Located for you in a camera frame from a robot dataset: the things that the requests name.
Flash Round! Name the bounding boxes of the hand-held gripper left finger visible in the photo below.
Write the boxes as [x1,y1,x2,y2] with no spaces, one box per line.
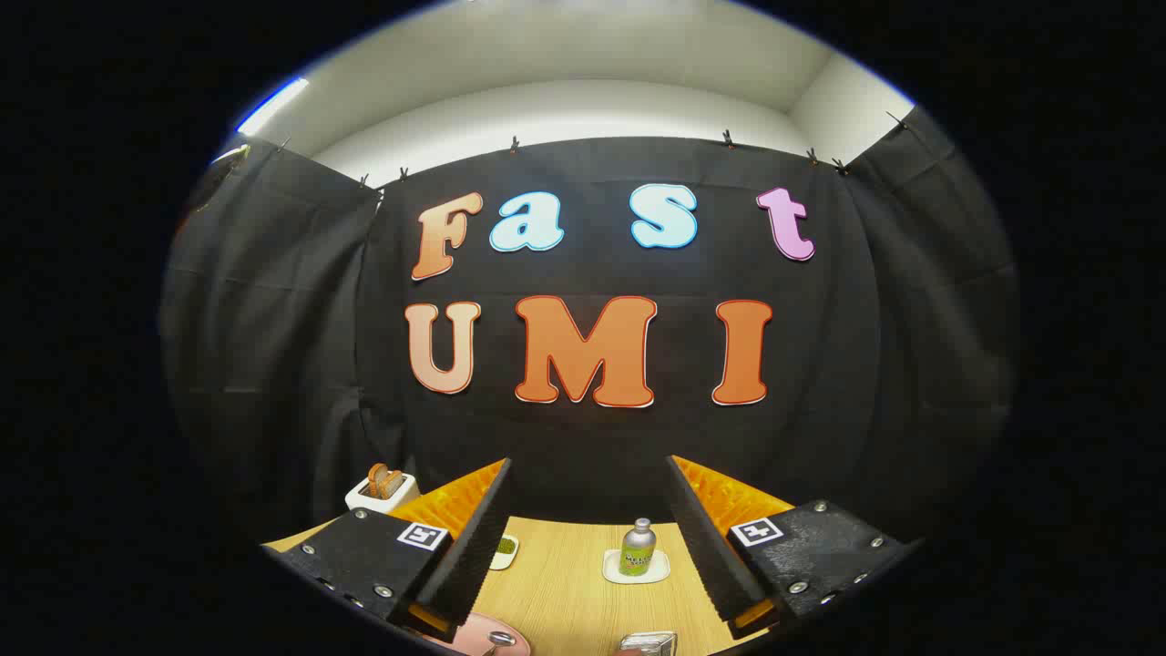
[264,458,513,643]

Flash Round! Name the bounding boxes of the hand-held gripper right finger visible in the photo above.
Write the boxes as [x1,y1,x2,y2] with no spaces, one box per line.
[665,456,921,639]

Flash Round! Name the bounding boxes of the black backdrop cloth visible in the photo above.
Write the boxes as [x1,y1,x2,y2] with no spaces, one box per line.
[159,105,1019,548]

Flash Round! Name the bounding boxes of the white toaster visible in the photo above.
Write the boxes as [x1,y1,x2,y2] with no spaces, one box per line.
[345,463,420,513]

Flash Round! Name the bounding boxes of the pink plate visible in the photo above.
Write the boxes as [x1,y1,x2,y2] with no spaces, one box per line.
[428,612,532,656]

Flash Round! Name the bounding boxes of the white square coaster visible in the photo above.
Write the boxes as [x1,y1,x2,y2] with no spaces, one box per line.
[602,548,671,585]

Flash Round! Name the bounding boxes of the green soda bottle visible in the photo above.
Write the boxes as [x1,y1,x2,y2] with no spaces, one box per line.
[619,518,658,577]

